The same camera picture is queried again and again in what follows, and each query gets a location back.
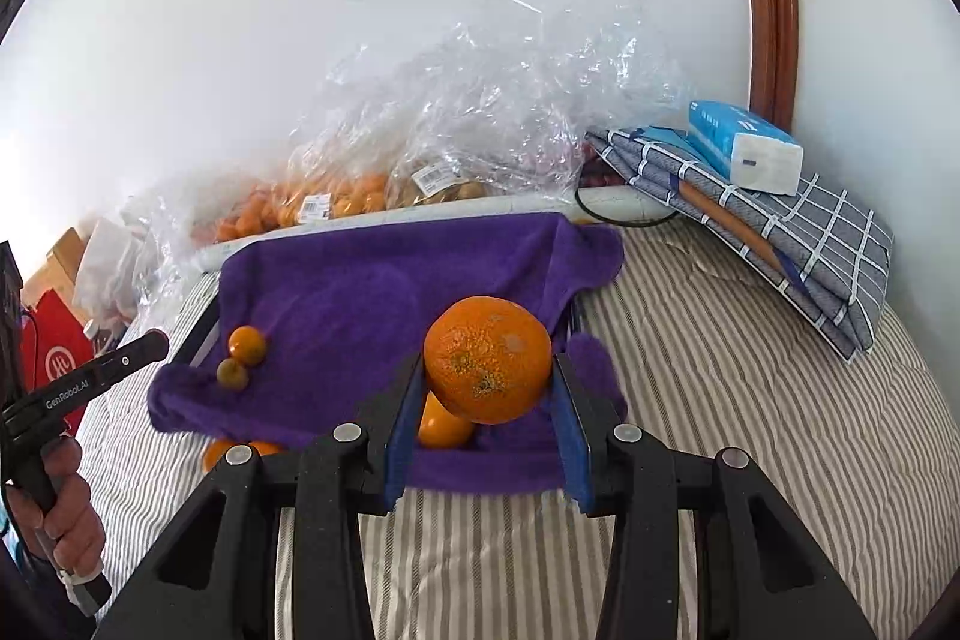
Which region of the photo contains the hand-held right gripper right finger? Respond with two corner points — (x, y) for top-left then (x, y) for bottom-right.
(551, 351), (878, 640)

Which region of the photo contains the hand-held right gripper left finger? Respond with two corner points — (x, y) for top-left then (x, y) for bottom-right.
(94, 351), (428, 640)

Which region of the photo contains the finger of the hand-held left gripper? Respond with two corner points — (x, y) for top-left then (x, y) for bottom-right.
(91, 329), (172, 384)

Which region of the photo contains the medium orange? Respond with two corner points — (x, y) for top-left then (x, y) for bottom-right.
(416, 389), (478, 450)

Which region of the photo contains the brown kiwi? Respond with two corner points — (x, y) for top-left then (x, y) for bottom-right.
(216, 357), (251, 393)

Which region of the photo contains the blemished large orange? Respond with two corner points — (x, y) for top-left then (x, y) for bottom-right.
(424, 295), (554, 426)

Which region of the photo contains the small orange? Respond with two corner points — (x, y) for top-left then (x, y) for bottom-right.
(227, 325), (269, 365)

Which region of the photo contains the pile of oranges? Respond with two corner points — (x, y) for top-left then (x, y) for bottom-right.
(201, 437), (283, 477)

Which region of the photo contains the person's left hand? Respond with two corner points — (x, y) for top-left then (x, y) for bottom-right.
(6, 436), (107, 575)

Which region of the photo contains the red paper bag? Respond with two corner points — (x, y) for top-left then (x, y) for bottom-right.
(21, 289), (100, 440)

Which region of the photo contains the white plastic bag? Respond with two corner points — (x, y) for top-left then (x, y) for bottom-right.
(75, 218), (152, 324)

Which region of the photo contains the empty clear plastic bag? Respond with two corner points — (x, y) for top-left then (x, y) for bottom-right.
(124, 186), (220, 330)

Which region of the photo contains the purple towel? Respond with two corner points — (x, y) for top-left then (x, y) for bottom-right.
(146, 211), (629, 497)

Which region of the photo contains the striped grey mattress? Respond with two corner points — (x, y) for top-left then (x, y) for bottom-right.
(75, 220), (960, 640)

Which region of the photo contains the long white bar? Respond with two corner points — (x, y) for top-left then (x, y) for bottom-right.
(195, 190), (593, 270)

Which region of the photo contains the clear bag of oranges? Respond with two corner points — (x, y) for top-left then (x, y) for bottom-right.
(191, 107), (392, 245)

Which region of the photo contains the clear bag of brown fruit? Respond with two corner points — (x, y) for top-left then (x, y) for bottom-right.
(382, 77), (527, 211)

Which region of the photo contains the blue checked folded cloth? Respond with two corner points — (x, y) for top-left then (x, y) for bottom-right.
(585, 126), (896, 361)

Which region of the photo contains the blue white tissue pack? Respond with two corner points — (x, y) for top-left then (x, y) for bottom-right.
(686, 100), (806, 197)

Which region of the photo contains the crumpled clear bag, red fruit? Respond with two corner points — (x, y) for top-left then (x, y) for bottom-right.
(465, 0), (700, 193)

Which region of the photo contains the black cable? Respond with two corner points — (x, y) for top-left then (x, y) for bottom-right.
(574, 179), (677, 230)

